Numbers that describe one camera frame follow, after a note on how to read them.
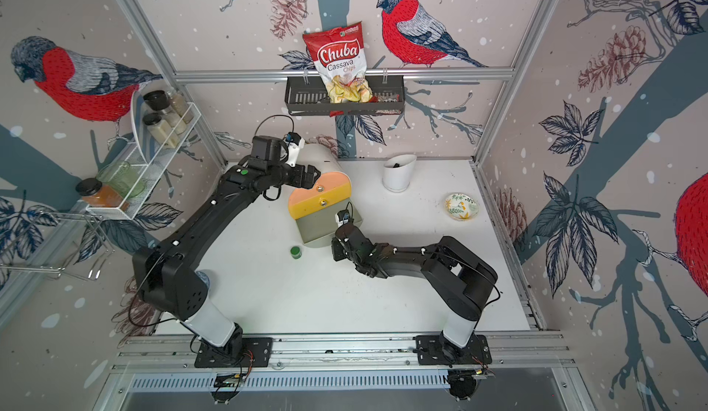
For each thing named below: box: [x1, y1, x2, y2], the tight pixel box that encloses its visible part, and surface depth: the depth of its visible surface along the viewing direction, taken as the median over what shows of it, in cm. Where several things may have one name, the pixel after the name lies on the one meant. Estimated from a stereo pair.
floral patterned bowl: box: [443, 192, 479, 222], surface depth 105 cm
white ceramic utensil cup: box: [382, 153, 417, 193], surface depth 109 cm
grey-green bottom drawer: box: [295, 198, 364, 244], surface depth 92 cm
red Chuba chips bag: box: [302, 21, 378, 118], surface depth 84 cm
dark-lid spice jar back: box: [142, 90, 172, 117], surface depth 81 cm
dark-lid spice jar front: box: [141, 111, 180, 149], surface depth 79 cm
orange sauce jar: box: [75, 177, 124, 208], surface depth 62 cm
